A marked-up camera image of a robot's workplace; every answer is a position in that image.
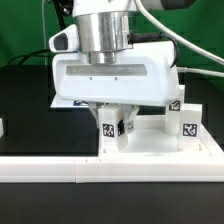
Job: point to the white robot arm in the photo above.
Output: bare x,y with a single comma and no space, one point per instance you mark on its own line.
99,60

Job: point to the white base tag plate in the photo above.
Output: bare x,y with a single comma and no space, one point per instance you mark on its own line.
59,103

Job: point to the white L-shaped obstacle wall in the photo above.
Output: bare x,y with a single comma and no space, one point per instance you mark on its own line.
118,167

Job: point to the white square tabletop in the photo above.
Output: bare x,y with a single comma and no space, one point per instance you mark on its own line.
149,136

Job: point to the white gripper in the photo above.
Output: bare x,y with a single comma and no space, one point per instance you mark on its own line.
144,74

